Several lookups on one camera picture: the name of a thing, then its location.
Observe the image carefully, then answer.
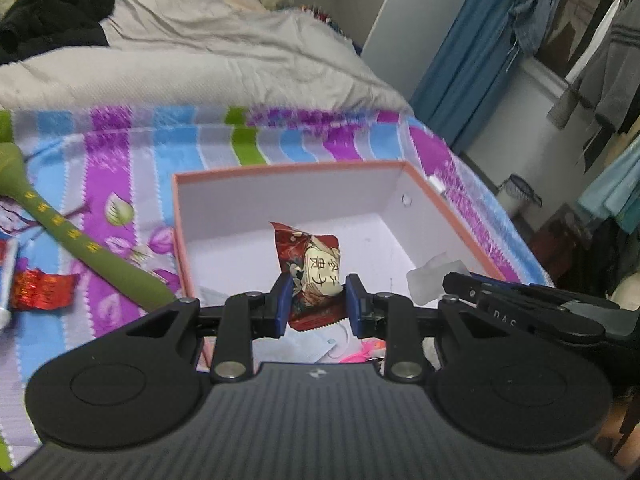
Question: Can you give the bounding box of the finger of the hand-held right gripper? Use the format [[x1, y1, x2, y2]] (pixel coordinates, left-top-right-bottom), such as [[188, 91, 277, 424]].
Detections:
[[443, 270, 622, 312], [476, 292, 608, 347]]

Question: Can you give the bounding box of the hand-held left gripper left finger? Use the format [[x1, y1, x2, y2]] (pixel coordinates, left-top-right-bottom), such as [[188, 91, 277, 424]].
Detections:
[[117, 274, 296, 382]]

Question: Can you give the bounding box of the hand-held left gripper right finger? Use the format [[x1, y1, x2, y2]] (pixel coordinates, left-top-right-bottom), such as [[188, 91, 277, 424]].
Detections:
[[345, 273, 526, 380]]

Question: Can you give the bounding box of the pink ribbon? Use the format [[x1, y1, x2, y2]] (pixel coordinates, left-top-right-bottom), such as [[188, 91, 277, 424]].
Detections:
[[339, 338, 387, 364]]

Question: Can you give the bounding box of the face mask pack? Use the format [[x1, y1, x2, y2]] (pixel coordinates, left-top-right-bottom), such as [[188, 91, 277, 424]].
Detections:
[[280, 327, 386, 364]]

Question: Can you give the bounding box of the red snack packet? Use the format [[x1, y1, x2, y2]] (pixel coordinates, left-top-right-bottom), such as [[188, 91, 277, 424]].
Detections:
[[268, 220, 351, 332]]

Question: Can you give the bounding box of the clear plastic packet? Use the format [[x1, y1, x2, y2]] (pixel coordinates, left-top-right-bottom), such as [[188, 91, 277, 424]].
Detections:
[[406, 254, 473, 306]]

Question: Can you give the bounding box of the orange-rimmed white box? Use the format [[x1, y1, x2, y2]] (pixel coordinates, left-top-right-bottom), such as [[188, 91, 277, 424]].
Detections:
[[171, 160, 521, 376]]

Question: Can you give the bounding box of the hanging teal garment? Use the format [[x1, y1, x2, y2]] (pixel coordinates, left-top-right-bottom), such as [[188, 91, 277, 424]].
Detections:
[[575, 135, 640, 233]]

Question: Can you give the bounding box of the striped floral bedsheet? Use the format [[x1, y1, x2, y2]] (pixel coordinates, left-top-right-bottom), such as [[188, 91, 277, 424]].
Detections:
[[0, 105, 556, 471]]

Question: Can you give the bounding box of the blue curtain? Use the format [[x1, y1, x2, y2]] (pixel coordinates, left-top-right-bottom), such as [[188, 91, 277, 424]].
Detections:
[[410, 0, 541, 156]]

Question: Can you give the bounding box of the green massage stick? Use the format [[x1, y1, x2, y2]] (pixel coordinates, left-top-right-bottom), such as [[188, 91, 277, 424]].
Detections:
[[0, 142, 173, 311]]

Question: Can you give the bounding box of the red glittery packet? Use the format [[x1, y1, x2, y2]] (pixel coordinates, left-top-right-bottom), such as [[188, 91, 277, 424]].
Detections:
[[9, 269, 77, 311]]

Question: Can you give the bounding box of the hanging grey striped sweater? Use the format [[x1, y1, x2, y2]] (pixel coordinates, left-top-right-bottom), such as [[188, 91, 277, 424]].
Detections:
[[547, 0, 640, 171]]

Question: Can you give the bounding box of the grey duvet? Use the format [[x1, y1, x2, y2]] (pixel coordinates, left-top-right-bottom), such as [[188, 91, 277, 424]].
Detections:
[[0, 0, 416, 113]]

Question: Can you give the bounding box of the hanging white garment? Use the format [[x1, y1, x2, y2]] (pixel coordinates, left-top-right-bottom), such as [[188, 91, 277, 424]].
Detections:
[[565, 0, 618, 83]]

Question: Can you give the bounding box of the white spray can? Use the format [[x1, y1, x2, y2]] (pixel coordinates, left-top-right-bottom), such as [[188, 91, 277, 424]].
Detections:
[[0, 239, 20, 331]]

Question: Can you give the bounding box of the white wardrobe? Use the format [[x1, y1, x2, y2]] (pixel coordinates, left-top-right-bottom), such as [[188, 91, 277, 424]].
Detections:
[[280, 0, 481, 101]]

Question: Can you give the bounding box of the black clothing pile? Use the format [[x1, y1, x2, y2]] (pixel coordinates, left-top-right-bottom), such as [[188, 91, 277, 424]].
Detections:
[[0, 0, 116, 66]]

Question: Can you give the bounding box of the wire waste bin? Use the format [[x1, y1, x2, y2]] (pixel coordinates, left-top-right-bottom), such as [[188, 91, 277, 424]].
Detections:
[[497, 174, 543, 218]]

